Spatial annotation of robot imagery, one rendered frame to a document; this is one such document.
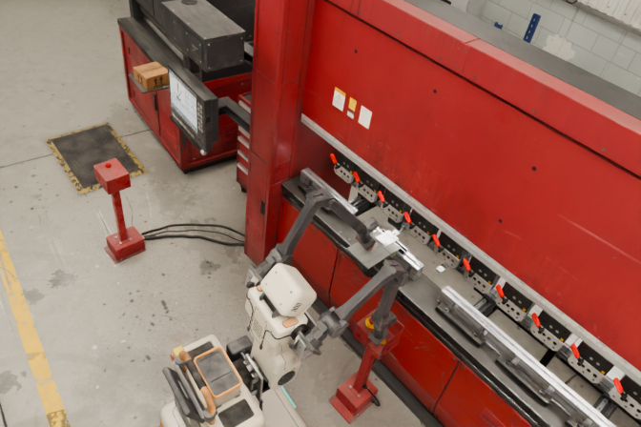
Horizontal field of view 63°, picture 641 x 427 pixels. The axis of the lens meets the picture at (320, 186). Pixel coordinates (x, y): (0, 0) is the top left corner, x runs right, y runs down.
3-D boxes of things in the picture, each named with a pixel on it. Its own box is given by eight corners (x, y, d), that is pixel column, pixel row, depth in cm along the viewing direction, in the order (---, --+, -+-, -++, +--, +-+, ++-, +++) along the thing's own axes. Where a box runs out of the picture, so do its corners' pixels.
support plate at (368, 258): (345, 249, 301) (346, 248, 300) (378, 231, 315) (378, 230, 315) (367, 269, 291) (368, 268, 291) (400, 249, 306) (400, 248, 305)
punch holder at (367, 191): (355, 190, 313) (360, 168, 302) (365, 185, 317) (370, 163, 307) (373, 204, 305) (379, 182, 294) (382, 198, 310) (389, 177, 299)
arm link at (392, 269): (389, 251, 234) (404, 266, 228) (396, 261, 245) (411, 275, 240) (315, 319, 232) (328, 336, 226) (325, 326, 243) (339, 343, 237)
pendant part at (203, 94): (170, 114, 335) (166, 64, 312) (187, 110, 342) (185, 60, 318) (204, 152, 311) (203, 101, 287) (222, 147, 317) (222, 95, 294)
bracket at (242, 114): (196, 113, 358) (196, 105, 353) (227, 104, 371) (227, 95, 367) (230, 144, 337) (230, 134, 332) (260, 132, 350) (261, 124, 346)
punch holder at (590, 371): (566, 361, 240) (581, 340, 229) (574, 351, 245) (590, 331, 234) (595, 386, 232) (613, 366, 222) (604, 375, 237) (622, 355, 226)
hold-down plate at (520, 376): (494, 361, 270) (496, 358, 268) (500, 355, 273) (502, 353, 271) (545, 407, 255) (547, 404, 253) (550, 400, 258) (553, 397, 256)
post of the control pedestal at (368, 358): (352, 387, 331) (368, 339, 296) (358, 382, 334) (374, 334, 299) (359, 394, 329) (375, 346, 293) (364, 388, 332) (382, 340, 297)
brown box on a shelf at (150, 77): (128, 75, 413) (126, 61, 405) (159, 69, 426) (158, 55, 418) (142, 93, 396) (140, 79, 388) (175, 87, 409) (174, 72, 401)
